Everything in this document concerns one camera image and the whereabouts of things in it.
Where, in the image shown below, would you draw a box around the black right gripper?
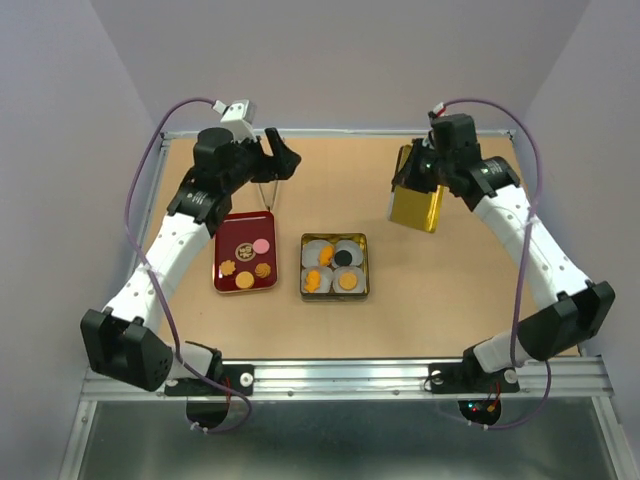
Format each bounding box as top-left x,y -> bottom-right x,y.
392,137 -> 454,193

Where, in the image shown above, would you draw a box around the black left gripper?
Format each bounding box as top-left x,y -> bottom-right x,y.
222,128 -> 302,194

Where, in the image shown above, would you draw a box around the gold tin lid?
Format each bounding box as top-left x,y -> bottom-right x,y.
388,144 -> 444,233

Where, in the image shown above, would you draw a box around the metal tongs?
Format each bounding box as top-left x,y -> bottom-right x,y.
256,180 -> 280,212

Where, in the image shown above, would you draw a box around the black round cookie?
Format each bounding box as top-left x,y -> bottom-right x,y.
333,250 -> 353,267

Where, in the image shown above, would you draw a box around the orange fish cookie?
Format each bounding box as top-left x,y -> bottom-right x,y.
304,269 -> 322,294
318,244 -> 335,266

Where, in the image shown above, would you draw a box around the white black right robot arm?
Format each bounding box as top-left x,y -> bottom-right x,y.
392,111 -> 615,390

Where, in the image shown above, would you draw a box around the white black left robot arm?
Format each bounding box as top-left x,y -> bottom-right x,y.
80,127 -> 301,394

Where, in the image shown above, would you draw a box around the gold square tin box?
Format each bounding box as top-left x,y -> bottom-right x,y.
299,232 -> 370,301

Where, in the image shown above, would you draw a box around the white paper cup back right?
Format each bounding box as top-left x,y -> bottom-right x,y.
334,240 -> 364,267

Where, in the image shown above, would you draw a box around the white paper cup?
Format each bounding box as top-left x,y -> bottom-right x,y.
301,239 -> 334,268
301,266 -> 333,294
332,267 -> 366,295
334,240 -> 364,267

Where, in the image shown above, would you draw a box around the pink round cookie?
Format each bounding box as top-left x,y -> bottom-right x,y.
252,238 -> 271,255

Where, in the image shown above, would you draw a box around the red rectangular tray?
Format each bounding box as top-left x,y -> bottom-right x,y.
212,210 -> 278,294

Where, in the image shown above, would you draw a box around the white paper cup back left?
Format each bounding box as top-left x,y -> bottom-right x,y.
301,239 -> 334,268

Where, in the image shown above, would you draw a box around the white paper cup front right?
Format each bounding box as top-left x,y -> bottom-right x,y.
332,267 -> 366,295

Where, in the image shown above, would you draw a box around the small round tan cookie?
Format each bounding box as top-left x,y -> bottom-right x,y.
255,263 -> 272,279

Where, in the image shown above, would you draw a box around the flower shaped cookie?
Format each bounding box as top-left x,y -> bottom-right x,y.
218,260 -> 236,277

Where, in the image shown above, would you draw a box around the white paper cup front left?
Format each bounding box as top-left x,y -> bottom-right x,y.
301,266 -> 333,294

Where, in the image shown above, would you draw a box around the large round tan cookie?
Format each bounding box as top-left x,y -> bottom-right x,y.
235,271 -> 255,290

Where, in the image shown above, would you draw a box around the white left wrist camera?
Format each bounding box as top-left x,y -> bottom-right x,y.
221,99 -> 256,142

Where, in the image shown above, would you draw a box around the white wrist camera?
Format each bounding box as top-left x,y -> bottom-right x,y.
428,102 -> 446,122
221,99 -> 256,142

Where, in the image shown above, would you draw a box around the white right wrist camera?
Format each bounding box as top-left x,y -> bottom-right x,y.
428,102 -> 446,122

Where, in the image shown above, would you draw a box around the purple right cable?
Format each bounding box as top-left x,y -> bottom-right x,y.
442,98 -> 554,432

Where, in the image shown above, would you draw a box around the purple cable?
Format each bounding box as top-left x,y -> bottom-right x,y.
442,98 -> 554,432
124,98 -> 251,435

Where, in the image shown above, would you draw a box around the aluminium table edge rail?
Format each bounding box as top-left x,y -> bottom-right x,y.
161,128 -> 517,145

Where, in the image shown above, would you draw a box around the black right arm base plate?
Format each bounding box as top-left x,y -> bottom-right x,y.
427,360 -> 520,395

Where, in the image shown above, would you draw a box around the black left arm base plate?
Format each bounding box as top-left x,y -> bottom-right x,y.
164,363 -> 255,397

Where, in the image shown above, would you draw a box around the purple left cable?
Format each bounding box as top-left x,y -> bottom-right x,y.
124,98 -> 251,435

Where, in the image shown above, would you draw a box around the aluminium front rail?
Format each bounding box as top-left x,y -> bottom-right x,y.
80,356 -> 614,402

